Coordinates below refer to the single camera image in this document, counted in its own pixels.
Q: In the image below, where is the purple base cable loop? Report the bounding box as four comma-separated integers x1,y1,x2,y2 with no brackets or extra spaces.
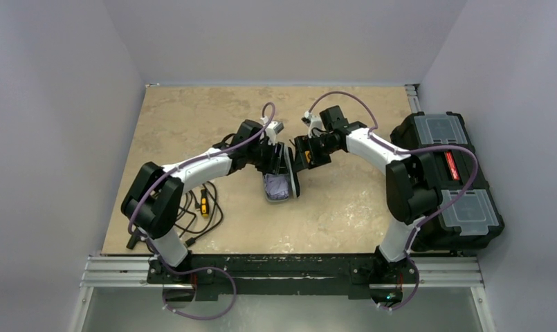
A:
161,266,239,321

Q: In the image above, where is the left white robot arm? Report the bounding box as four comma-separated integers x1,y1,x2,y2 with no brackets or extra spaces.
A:
120,120,284,268

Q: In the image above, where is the black T-handle tool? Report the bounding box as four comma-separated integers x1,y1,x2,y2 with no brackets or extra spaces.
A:
125,232,143,250

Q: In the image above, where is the black plastic toolbox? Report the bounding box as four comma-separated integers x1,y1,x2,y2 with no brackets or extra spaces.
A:
390,112,504,252

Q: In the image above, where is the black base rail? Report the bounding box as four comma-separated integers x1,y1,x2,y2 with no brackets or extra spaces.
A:
147,253,420,304

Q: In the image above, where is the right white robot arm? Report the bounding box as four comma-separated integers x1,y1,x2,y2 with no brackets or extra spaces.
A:
292,106,442,275

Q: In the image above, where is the yellow black screwdriver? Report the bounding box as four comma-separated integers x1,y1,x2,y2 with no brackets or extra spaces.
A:
199,186,210,219

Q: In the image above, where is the aluminium frame rail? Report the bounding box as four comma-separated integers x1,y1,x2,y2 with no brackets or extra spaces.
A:
79,255,484,290

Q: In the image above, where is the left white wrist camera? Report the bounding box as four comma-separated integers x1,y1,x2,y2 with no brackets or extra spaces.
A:
259,116,284,145

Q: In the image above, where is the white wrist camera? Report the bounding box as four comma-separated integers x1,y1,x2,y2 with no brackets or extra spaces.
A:
301,111,324,138
259,116,284,145

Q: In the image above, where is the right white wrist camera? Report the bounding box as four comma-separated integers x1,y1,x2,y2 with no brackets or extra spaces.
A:
301,111,324,138

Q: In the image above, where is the black grey umbrella case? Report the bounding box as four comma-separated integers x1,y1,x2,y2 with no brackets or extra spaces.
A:
263,142,300,203

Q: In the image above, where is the lilac black folding umbrella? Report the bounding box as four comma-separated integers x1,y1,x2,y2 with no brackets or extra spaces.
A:
264,174,290,201

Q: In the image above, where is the black coiled cable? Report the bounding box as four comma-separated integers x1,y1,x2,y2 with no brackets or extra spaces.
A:
136,181,225,250

